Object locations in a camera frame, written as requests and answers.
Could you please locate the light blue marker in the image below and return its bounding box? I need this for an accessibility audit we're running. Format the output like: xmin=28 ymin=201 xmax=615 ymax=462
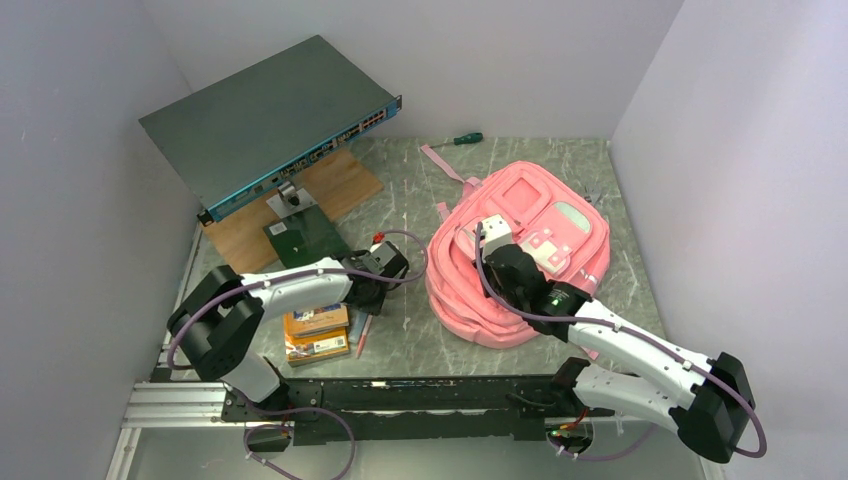
xmin=348 ymin=312 xmax=372 ymax=345

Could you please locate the red pen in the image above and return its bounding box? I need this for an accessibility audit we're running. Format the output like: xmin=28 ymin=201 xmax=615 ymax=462
xmin=355 ymin=315 xmax=374 ymax=360

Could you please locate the pink backpack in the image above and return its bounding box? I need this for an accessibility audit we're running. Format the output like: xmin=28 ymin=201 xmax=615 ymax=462
xmin=425 ymin=161 xmax=611 ymax=349

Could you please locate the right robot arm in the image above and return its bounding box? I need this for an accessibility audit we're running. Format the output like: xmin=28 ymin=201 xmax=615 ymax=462
xmin=474 ymin=243 xmax=768 ymax=464

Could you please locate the orange cover book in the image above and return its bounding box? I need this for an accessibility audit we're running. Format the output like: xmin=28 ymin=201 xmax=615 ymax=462
xmin=283 ymin=303 xmax=349 ymax=338

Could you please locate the orange bottom book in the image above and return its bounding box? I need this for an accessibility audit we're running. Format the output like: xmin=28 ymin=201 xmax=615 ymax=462
xmin=285 ymin=327 xmax=350 ymax=367

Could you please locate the dark green book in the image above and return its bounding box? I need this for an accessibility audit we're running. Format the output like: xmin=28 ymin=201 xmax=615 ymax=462
xmin=263 ymin=206 xmax=352 ymax=268

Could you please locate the wooden board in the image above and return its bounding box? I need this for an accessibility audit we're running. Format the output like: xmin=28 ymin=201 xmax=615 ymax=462
xmin=200 ymin=148 xmax=383 ymax=273

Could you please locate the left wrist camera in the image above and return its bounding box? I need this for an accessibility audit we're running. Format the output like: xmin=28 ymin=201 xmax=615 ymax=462
xmin=369 ymin=232 xmax=399 ymax=264

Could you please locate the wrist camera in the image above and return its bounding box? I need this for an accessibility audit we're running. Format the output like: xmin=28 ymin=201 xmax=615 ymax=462
xmin=480 ymin=214 xmax=514 ymax=257
xmin=369 ymin=232 xmax=399 ymax=264

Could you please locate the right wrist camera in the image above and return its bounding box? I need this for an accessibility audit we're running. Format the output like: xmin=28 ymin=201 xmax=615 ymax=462
xmin=480 ymin=214 xmax=514 ymax=257

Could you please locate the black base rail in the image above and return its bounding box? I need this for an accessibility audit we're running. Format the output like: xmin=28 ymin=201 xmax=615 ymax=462
xmin=221 ymin=375 xmax=586 ymax=446

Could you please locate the green handled screwdriver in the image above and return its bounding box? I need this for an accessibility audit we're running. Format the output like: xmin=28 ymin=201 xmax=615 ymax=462
xmin=431 ymin=132 xmax=484 ymax=149

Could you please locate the grey network switch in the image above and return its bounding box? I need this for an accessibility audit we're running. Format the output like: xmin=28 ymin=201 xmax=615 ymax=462
xmin=139 ymin=35 xmax=402 ymax=225

